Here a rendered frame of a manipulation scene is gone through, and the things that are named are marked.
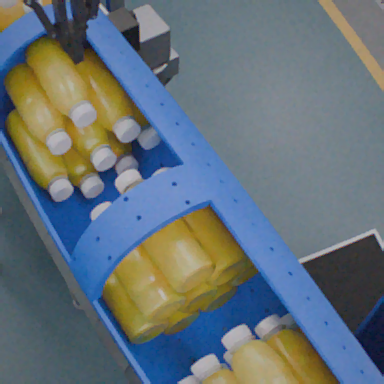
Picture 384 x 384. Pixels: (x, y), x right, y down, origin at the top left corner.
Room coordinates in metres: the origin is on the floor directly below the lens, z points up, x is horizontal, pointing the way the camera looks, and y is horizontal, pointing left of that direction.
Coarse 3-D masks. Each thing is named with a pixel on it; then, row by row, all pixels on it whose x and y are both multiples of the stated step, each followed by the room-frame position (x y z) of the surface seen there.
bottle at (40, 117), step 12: (12, 72) 0.75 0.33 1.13; (24, 72) 0.74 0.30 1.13; (12, 84) 0.72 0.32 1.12; (24, 84) 0.71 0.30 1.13; (36, 84) 0.72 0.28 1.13; (12, 96) 0.70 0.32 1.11; (24, 96) 0.69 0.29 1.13; (36, 96) 0.69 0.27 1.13; (24, 108) 0.67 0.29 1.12; (36, 108) 0.66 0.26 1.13; (48, 108) 0.66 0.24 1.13; (24, 120) 0.66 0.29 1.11; (36, 120) 0.64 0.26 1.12; (48, 120) 0.64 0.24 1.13; (60, 120) 0.65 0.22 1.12; (36, 132) 0.63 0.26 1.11; (48, 132) 0.62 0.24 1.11
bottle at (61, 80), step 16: (32, 48) 0.76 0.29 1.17; (48, 48) 0.76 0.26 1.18; (32, 64) 0.74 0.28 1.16; (48, 64) 0.72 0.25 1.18; (64, 64) 0.72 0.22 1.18; (48, 80) 0.69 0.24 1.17; (64, 80) 0.68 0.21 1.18; (80, 80) 0.69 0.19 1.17; (48, 96) 0.67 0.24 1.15; (64, 96) 0.66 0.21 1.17; (80, 96) 0.66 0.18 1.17; (64, 112) 0.64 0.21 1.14
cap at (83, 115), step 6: (78, 108) 0.64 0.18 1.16; (84, 108) 0.64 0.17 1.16; (90, 108) 0.64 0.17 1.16; (72, 114) 0.63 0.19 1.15; (78, 114) 0.63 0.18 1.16; (84, 114) 0.63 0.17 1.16; (90, 114) 0.63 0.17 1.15; (78, 120) 0.62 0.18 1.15; (84, 120) 0.63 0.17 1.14; (90, 120) 0.63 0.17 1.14; (78, 126) 0.62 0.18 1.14; (84, 126) 0.63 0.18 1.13
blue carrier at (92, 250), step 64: (0, 64) 0.70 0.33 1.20; (128, 64) 0.70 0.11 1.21; (0, 128) 0.68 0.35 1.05; (192, 128) 0.59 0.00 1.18; (128, 192) 0.45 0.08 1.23; (192, 192) 0.46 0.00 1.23; (64, 256) 0.41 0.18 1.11; (256, 256) 0.37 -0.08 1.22; (256, 320) 0.37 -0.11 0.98; (320, 320) 0.29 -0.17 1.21
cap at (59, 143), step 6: (60, 132) 0.62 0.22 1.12; (54, 138) 0.61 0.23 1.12; (60, 138) 0.61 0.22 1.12; (66, 138) 0.61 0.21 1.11; (48, 144) 0.61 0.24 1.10; (54, 144) 0.60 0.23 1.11; (60, 144) 0.61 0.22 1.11; (66, 144) 0.61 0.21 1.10; (54, 150) 0.60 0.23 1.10; (60, 150) 0.60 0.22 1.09; (66, 150) 0.61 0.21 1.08
